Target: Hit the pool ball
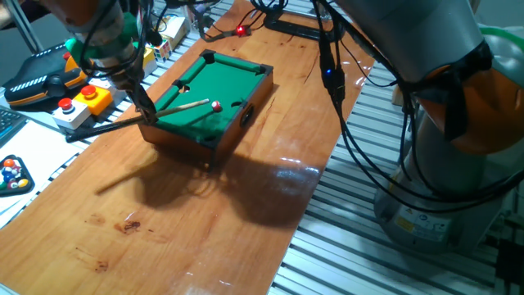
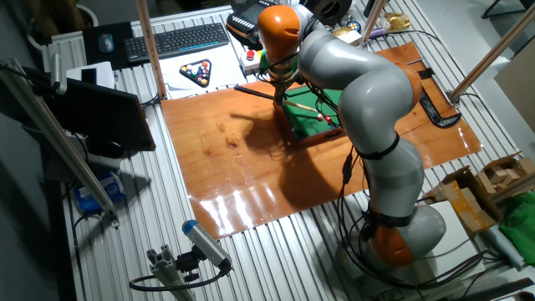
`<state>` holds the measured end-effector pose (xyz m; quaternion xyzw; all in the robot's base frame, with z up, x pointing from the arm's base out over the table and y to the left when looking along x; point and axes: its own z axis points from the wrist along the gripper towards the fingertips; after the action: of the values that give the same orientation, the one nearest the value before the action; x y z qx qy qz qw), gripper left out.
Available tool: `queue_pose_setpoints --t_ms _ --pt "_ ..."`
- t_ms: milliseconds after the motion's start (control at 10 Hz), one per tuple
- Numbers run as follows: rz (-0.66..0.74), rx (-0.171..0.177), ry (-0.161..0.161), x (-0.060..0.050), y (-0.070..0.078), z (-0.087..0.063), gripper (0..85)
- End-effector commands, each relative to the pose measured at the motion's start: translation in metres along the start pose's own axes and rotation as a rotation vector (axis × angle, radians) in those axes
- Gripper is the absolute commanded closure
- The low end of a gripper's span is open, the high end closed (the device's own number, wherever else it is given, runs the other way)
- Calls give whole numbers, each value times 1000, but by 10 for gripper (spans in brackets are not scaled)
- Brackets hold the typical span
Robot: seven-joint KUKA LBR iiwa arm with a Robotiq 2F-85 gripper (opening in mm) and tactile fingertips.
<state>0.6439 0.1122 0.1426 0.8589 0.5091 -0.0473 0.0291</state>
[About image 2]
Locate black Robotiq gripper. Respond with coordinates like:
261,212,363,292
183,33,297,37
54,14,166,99
270,70,296,106

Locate wooden pool cue black butt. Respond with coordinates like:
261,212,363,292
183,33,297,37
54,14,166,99
233,84,322,115

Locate mini green felt pool table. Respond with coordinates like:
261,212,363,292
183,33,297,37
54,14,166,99
273,85,348,145

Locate white box red button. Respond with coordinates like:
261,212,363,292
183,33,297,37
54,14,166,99
238,48,263,75

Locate white paper sheet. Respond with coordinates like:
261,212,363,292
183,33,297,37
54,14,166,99
158,41,247,100

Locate black orange teach pendant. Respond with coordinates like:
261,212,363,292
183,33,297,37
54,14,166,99
225,0,285,47

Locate glossy orange wooden board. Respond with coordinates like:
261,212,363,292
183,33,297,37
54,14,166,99
160,40,485,241

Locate racked billiard balls triangle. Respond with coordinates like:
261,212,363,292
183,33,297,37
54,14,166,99
179,58,213,89

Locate yellow white carton box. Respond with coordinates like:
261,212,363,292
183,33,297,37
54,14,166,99
332,25,363,46

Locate black round spool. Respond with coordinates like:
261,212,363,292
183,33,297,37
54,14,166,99
304,0,354,27

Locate black computer keyboard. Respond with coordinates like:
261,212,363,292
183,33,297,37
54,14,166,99
123,23,231,64

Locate gold foil bag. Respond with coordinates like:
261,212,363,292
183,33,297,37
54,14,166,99
382,11,413,33

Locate black C-clamp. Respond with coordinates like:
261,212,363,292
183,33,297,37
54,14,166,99
416,66,463,129

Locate black flat monitor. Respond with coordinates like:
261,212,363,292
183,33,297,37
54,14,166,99
41,77,157,152

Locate white device box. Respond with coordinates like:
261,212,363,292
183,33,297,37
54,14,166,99
65,61,116,91

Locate grey computer mouse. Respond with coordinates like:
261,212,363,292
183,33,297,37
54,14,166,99
98,33,115,54

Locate black mouse pad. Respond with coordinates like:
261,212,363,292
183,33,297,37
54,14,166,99
82,21,135,71

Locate blue plastic packet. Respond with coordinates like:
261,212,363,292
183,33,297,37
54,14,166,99
74,171,126,215

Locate brown cardboard box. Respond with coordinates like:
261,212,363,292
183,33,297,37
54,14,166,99
422,165,502,235

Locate cardboard box wooden blocks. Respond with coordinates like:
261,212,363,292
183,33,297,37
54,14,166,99
476,150,535,197

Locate white foam board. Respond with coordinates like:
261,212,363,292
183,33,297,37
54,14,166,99
417,200,486,285

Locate brown cardboard sheet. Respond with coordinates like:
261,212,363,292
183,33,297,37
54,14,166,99
495,49,535,135

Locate green cloth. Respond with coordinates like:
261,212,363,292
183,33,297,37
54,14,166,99
499,200,535,268

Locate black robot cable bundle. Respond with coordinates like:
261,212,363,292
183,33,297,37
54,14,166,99
334,145,502,292

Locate aluminium frame post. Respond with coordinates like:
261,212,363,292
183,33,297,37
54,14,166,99
449,3,535,104
491,171,535,206
0,58,121,229
359,0,386,46

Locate tan frame post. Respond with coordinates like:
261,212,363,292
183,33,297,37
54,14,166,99
135,0,168,100

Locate grey camera blue cap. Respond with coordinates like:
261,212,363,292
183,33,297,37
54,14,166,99
181,219,233,269

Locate aluminium profile camera mount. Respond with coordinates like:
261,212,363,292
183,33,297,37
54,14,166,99
145,245,197,301

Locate black camera cable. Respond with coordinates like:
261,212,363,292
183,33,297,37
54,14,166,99
128,267,229,293

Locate silver camera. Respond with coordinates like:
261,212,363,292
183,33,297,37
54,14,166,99
48,52,69,96

